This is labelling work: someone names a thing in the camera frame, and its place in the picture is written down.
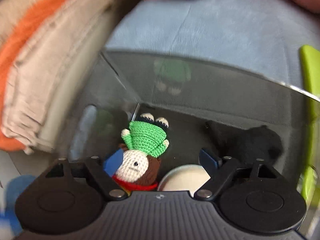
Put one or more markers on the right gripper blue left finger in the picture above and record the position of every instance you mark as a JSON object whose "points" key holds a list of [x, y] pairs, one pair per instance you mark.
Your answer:
{"points": [[102, 173]]}

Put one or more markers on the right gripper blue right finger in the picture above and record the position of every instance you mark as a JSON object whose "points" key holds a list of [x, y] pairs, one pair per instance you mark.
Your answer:
{"points": [[222, 175]]}

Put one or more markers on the round white blue container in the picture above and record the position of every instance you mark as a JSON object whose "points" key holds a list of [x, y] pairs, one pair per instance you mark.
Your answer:
{"points": [[184, 178]]}

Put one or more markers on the black plush toy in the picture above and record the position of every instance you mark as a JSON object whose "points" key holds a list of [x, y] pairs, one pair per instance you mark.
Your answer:
{"points": [[246, 145]]}

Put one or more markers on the green crochet doll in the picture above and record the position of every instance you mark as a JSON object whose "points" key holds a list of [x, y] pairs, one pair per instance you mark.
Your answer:
{"points": [[144, 141]]}

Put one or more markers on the smoky transparent storage box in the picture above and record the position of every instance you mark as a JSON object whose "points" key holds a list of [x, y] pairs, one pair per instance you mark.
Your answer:
{"points": [[187, 92]]}

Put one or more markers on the lime green box lid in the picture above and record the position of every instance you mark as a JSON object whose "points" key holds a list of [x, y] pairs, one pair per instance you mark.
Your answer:
{"points": [[309, 60]]}

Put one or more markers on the grey blue bed sheet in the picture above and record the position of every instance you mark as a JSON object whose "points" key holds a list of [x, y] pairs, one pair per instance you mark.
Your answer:
{"points": [[262, 36]]}

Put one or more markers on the orange and beige blanket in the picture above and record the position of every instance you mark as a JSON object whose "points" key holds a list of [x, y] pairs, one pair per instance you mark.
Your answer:
{"points": [[47, 47]]}

